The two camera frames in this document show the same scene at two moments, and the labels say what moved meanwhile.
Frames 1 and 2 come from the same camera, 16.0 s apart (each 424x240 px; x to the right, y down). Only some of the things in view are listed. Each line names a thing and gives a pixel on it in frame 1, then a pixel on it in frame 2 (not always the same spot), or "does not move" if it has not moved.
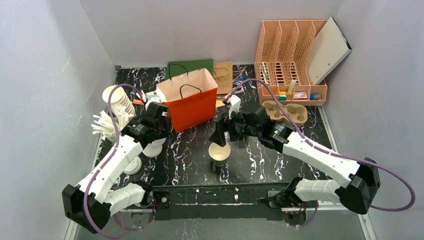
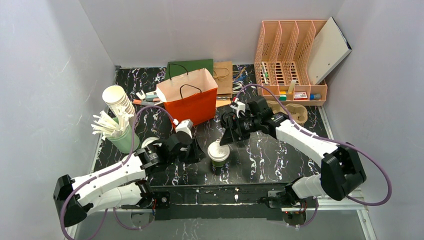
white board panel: x=330 y=47 does not move
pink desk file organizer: x=282 y=61 does not move
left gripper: x=159 y=115 to x=191 y=152
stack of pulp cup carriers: x=297 y=113 does not move
